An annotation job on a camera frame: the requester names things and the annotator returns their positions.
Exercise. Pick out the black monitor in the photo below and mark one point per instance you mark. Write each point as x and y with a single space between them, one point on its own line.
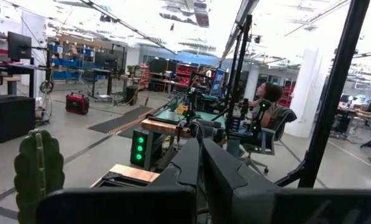
19 46

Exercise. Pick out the green cactus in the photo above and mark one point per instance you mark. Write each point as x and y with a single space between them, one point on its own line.
39 174

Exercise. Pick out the black aluminium rig frame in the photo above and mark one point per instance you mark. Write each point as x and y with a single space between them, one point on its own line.
331 102

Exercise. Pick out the red portable generator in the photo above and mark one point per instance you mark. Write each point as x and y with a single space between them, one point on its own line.
77 104

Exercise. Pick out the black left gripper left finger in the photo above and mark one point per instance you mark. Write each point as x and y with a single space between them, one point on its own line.
110 208

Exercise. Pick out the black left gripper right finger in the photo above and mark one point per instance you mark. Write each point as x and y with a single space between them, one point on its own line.
266 208

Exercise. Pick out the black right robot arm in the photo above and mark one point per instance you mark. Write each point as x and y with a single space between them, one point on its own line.
210 130

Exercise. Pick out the computer tower green lights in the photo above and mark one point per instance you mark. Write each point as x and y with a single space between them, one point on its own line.
138 149

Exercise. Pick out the shelf with red bins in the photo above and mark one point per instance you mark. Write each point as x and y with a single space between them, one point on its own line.
185 71

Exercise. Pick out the blue-lit monitor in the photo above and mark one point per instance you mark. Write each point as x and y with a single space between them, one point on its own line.
217 82

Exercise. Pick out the black cabinet box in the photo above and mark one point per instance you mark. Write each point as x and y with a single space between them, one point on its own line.
8 118

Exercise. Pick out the black stand post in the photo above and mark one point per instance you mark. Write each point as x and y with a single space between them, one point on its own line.
239 77

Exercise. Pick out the grey office chair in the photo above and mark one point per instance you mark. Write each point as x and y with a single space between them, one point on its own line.
281 118

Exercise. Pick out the black standing desk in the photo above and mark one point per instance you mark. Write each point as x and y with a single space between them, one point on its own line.
107 71

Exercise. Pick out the wooden workbench green mat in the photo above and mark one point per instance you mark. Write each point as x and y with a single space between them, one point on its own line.
160 126

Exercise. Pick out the black floor mat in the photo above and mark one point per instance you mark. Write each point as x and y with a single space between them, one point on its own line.
120 121

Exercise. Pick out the shelf with blue bins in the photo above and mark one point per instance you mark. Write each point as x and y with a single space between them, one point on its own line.
64 63

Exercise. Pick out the person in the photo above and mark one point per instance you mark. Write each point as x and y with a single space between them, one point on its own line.
267 93

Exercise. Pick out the black robot arm green light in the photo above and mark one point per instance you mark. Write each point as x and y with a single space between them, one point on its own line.
259 115
191 105

